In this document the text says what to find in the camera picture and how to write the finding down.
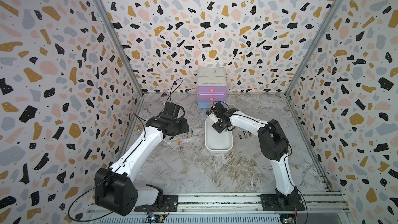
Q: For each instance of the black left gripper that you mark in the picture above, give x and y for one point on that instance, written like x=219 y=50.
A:
x=185 y=126

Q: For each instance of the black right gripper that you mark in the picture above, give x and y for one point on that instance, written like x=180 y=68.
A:
x=215 y=128

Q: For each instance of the white plastic storage tray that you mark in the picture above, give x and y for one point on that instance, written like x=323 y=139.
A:
x=217 y=143

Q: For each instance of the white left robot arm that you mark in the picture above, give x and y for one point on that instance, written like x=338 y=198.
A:
x=115 y=190

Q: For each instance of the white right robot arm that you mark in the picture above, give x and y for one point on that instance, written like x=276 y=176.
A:
x=274 y=145

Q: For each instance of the small red triangle marker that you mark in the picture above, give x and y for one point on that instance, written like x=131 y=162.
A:
x=164 y=94

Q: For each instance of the pastel mini drawer cabinet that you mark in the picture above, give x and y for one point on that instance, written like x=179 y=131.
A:
x=211 y=86

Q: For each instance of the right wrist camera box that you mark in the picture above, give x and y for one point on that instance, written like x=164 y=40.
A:
x=217 y=111

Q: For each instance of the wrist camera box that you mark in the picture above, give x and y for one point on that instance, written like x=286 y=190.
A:
x=171 y=111
x=217 y=111

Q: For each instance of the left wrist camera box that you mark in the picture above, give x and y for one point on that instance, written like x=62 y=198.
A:
x=171 y=111

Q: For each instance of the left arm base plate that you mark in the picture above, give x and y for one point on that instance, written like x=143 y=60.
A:
x=164 y=203

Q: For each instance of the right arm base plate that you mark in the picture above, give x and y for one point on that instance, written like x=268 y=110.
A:
x=274 y=202

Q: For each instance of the aluminium front rail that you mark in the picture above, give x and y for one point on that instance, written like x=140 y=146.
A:
x=234 y=208

